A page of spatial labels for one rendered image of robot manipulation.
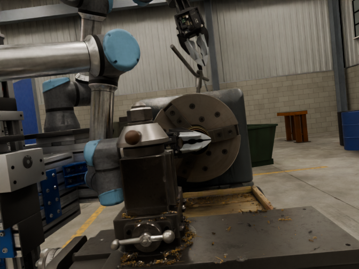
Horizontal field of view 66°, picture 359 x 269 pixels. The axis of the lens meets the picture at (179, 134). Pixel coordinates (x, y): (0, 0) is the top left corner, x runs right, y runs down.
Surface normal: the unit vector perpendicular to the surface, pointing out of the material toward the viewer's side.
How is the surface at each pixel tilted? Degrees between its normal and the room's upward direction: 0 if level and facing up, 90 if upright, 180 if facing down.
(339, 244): 0
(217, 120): 90
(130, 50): 89
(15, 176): 90
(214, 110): 90
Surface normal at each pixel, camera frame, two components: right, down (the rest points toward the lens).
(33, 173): 0.98, -0.11
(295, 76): 0.00, 0.05
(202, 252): -0.11, -0.99
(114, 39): 0.63, -0.04
